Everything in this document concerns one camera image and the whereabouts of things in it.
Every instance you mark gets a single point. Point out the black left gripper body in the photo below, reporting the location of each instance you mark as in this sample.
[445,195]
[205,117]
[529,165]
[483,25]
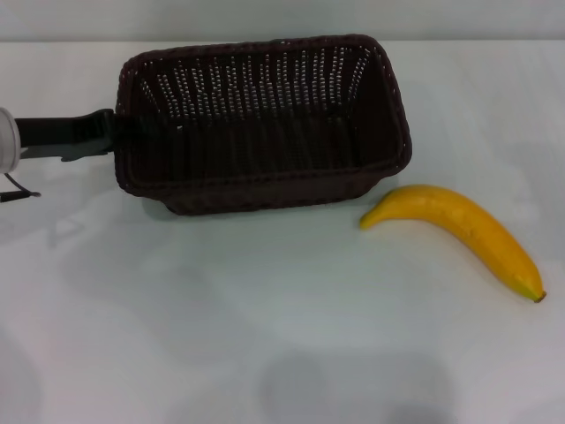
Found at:
[44,131]

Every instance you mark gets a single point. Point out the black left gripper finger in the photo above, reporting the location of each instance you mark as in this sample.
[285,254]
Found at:
[84,155]
[99,130]

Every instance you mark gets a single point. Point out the black woven plastic basket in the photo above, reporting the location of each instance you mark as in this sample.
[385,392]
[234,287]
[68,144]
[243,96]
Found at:
[265,150]

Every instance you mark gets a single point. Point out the yellow banana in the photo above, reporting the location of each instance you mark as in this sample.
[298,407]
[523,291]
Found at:
[463,216]

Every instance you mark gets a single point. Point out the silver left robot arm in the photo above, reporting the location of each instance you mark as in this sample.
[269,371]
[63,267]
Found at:
[6,141]

